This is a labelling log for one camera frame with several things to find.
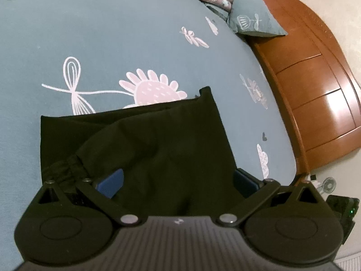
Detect black drawstring pants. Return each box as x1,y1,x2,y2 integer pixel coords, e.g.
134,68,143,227
39,86,246,218

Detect blue printed pillow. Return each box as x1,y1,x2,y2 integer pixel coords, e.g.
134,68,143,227
226,0,289,38

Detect small white desk fan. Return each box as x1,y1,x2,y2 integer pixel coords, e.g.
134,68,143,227
310,173,337,196

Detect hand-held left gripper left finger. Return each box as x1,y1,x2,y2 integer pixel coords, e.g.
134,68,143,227
37,168,141,228

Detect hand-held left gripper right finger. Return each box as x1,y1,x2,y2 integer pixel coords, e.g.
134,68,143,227
216,168,330,228

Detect bed with blue floral sheet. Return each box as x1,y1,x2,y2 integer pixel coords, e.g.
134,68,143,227
0,0,299,266

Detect wooden headboard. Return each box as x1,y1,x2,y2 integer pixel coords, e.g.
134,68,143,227
241,0,361,187

